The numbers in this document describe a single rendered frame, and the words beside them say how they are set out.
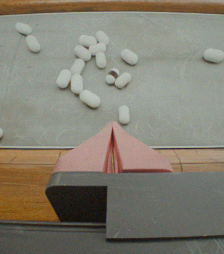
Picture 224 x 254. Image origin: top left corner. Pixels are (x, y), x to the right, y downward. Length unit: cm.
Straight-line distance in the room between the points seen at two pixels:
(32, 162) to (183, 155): 23
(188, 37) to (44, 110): 32
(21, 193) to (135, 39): 34
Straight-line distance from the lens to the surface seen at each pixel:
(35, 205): 25
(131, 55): 29
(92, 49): 30
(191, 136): 28
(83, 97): 25
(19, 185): 25
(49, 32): 38
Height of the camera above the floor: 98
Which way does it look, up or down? 76 degrees down
